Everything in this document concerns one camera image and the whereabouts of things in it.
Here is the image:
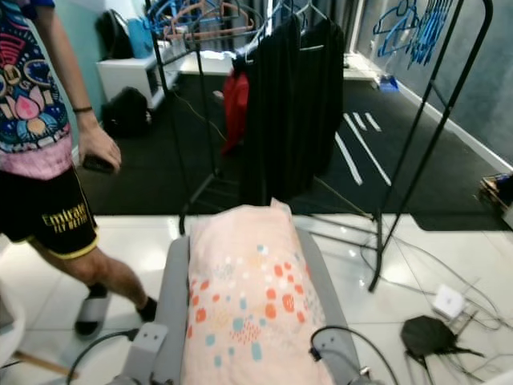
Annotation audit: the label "white low bench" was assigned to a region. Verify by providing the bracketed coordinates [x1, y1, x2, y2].
[180, 48, 382, 82]

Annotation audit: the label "pink pillow with coloured dots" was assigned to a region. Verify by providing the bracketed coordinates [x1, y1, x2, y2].
[180, 198, 339, 385]

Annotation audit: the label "black metal clothes rack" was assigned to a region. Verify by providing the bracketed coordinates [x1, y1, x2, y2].
[151, 0, 495, 294]

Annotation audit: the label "white power adapter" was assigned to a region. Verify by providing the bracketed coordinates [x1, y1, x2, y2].
[432, 284, 467, 320]

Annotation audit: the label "dark floor mat white stripes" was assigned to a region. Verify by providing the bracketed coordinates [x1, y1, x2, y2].
[76, 74, 513, 233]

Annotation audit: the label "blue and pink rack hangers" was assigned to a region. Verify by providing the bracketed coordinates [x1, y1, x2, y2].
[147, 0, 262, 43]

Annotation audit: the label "black hanging garments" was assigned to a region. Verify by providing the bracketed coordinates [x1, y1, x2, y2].
[239, 16, 347, 206]

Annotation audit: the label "small blue object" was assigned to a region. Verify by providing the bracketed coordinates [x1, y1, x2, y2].
[378, 75, 401, 94]

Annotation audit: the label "black backpack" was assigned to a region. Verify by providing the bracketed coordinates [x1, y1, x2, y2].
[95, 9, 134, 59]

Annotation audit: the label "person's left hand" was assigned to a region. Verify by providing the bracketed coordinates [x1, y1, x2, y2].
[78, 124, 123, 174]

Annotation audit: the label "white low cabinet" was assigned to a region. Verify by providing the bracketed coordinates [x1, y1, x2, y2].
[95, 52, 170, 110]

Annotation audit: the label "small black handheld device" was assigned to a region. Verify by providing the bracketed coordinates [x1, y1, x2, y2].
[82, 155, 118, 175]

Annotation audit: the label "blue hangers on wall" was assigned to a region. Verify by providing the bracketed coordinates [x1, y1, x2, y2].
[372, 0, 455, 67]

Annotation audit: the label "black floor bag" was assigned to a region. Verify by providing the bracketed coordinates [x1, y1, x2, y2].
[102, 86, 152, 140]

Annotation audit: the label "black angular floor object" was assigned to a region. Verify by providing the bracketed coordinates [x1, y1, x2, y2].
[400, 314, 487, 367]

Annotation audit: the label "blue bag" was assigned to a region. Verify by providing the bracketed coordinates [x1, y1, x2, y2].
[126, 17, 156, 59]

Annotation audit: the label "person in patterned shirt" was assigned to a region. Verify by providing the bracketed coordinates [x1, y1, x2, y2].
[0, 0, 160, 338]

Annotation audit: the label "red garment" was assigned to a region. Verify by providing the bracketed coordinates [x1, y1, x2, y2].
[222, 69, 250, 155]

